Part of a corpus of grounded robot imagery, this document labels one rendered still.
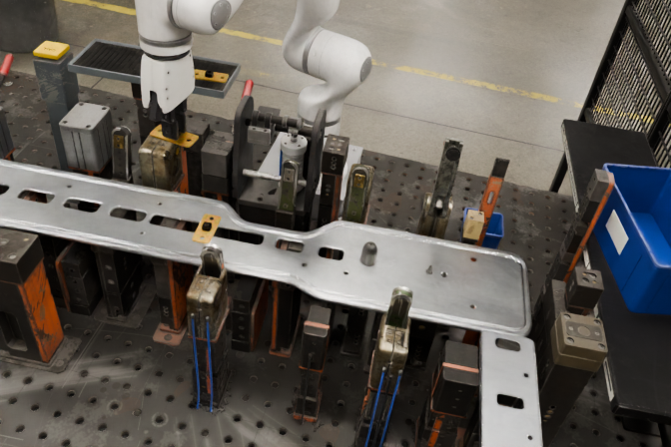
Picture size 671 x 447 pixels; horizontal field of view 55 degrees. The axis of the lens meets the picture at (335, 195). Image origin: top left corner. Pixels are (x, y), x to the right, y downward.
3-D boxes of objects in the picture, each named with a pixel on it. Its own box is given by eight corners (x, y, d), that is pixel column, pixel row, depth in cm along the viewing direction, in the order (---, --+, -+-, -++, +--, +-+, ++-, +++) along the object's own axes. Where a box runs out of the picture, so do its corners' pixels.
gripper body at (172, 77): (164, 24, 109) (169, 82, 116) (128, 49, 102) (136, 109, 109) (202, 35, 108) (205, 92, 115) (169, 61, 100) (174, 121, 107)
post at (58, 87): (63, 201, 178) (29, 60, 150) (76, 185, 184) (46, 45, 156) (88, 206, 178) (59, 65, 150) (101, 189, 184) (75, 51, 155)
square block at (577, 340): (507, 449, 134) (563, 344, 111) (506, 415, 140) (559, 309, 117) (546, 457, 133) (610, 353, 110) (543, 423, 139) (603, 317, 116)
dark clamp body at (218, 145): (195, 274, 163) (187, 154, 138) (212, 239, 173) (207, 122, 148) (236, 282, 162) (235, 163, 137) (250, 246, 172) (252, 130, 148)
